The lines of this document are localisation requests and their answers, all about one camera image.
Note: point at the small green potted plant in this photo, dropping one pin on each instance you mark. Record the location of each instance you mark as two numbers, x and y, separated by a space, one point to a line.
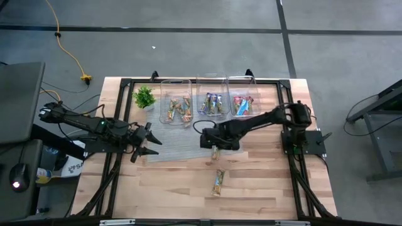
144 96

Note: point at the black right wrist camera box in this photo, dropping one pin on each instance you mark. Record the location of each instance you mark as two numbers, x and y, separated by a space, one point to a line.
208 138

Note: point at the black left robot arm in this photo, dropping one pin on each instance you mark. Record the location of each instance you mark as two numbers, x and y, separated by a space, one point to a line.
94 124

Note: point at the grey flat panel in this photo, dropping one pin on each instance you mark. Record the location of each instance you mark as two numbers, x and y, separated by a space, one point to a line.
20 100

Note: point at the white printed cardboard box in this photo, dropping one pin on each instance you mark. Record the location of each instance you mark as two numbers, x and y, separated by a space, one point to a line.
73 166

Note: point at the blue wrapper granola bar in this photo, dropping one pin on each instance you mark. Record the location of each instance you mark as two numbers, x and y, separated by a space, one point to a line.
213 104
220 105
205 103

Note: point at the grey woven placemat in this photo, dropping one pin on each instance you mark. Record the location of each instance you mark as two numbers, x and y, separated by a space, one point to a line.
176 141

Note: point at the black side desk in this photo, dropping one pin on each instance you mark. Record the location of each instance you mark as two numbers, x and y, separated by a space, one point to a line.
383 132

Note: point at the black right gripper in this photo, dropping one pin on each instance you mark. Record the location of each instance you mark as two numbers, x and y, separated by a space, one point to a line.
227 139

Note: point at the dark desk surface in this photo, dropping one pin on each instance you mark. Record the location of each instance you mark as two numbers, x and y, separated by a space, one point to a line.
15 204

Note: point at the clear plastic bin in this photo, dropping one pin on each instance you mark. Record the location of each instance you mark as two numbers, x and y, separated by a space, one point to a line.
212 83
176 86
245 84

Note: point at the black computer mouse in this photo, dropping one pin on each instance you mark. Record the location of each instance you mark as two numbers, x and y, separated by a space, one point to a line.
19 177

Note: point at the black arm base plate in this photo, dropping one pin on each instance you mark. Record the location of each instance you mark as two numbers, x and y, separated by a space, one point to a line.
100 147
309 142

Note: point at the black aluminium table frame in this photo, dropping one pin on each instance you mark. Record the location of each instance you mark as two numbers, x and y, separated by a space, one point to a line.
267 82

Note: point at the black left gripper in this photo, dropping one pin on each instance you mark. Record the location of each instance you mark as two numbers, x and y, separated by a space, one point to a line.
137 136

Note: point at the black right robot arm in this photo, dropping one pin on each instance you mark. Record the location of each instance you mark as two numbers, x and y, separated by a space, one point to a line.
257 120

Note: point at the yellow white bottle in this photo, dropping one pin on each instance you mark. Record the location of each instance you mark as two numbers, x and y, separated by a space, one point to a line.
44 175

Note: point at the wrapped chewy granola bar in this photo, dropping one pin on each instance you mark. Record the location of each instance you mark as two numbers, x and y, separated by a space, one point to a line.
218 182

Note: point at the orange peanut butter granola bar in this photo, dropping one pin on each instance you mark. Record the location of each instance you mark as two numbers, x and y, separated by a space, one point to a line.
215 153
171 110
179 110
187 108

